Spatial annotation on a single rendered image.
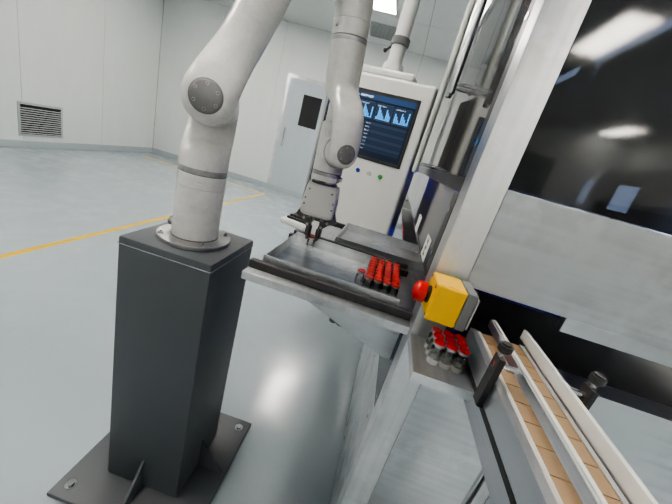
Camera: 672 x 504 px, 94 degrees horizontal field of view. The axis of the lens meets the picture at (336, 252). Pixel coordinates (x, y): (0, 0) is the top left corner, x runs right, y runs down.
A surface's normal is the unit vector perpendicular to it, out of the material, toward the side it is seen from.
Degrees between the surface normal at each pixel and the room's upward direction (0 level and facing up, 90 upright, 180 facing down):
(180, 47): 90
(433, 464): 90
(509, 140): 90
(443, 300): 90
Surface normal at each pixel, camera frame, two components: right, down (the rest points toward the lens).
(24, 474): 0.26, -0.91
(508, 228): -0.19, 0.27
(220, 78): 0.51, 0.01
